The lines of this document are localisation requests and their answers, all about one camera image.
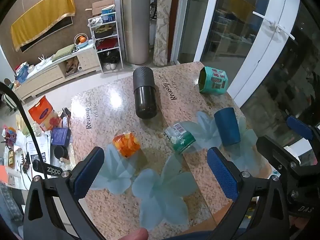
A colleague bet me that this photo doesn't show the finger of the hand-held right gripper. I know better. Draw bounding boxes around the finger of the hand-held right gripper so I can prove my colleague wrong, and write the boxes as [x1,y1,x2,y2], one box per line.
[286,116,320,142]
[255,134,302,171]

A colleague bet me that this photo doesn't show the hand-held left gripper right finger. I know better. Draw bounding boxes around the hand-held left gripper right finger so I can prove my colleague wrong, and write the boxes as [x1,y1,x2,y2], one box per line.
[207,147,291,240]

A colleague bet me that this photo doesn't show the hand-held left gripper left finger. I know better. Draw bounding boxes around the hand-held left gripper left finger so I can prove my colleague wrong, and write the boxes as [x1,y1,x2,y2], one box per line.
[23,147,105,240]

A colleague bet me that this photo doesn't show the blue cup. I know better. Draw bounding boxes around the blue cup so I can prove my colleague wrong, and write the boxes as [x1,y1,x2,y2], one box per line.
[214,107,241,146]

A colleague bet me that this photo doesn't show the person's left hand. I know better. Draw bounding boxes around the person's left hand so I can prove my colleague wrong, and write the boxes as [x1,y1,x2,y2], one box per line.
[123,228,149,240]

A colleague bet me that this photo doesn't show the black round jar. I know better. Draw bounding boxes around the black round jar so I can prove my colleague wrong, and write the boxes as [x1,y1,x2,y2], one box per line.
[53,146,68,160]

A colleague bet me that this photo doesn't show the black lighter box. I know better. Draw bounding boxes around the black lighter box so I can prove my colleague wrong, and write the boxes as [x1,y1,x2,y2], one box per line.
[31,159,66,180]

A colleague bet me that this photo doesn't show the orange snack packet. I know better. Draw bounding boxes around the orange snack packet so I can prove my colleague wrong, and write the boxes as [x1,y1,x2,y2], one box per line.
[112,131,141,159]

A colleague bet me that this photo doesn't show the dark blue box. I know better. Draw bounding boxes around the dark blue box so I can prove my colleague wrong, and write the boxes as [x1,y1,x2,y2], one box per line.
[50,127,71,146]

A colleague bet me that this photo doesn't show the green white snack packet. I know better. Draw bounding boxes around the green white snack packet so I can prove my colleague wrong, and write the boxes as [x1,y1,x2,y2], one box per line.
[163,123,196,153]

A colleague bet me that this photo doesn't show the white printed paper sheet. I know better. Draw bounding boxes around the white printed paper sheet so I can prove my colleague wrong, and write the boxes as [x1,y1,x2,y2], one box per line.
[24,134,52,164]

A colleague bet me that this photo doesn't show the orange shopping bag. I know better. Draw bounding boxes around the orange shopping bag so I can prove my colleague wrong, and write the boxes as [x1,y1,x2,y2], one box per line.
[28,95,62,132]

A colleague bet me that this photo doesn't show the green tea box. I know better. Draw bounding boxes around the green tea box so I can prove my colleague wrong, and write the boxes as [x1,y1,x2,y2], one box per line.
[198,66,229,95]

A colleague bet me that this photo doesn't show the black tumbler bottle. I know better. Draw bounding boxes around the black tumbler bottle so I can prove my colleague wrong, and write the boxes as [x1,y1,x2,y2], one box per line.
[132,67,160,119]

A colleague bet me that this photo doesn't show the white low cabinet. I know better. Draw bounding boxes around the white low cabinet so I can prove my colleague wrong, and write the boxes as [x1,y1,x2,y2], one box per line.
[14,42,103,102]

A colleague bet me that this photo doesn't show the green cushion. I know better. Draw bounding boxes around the green cushion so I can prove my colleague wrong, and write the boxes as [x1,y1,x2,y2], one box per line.
[51,44,77,62]

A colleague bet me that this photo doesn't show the white shelf rack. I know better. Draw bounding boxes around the white shelf rack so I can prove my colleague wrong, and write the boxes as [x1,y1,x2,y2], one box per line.
[87,12,123,73]

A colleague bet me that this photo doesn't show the bowl of oranges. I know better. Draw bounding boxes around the bowl of oranges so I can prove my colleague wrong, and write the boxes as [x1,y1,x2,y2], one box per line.
[73,33,89,47]

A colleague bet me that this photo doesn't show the silver standing air conditioner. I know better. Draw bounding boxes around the silver standing air conditioner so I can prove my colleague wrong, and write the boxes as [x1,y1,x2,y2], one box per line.
[121,0,152,65]

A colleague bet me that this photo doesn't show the blue white pack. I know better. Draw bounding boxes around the blue white pack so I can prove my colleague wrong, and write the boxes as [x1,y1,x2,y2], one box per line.
[101,7,116,22]

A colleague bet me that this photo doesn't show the yellow fringed cloth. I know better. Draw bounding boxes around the yellow fringed cloth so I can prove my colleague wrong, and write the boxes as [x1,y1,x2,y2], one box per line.
[10,0,76,52]

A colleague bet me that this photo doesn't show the patterned beige curtain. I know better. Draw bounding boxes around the patterned beige curtain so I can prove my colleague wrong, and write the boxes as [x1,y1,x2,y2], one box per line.
[152,0,175,67]

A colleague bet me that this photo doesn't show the cardboard box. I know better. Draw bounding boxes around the cardboard box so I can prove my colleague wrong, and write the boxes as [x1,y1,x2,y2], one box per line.
[85,0,116,18]

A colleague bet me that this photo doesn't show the black cable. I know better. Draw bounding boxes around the black cable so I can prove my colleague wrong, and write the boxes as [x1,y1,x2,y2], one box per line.
[0,82,49,180]

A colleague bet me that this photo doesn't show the white door handle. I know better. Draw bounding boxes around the white door handle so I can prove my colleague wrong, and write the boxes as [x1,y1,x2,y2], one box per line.
[252,11,296,40]

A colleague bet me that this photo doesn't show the black wall television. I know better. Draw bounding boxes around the black wall television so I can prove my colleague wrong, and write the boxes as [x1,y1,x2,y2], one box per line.
[19,16,74,53]

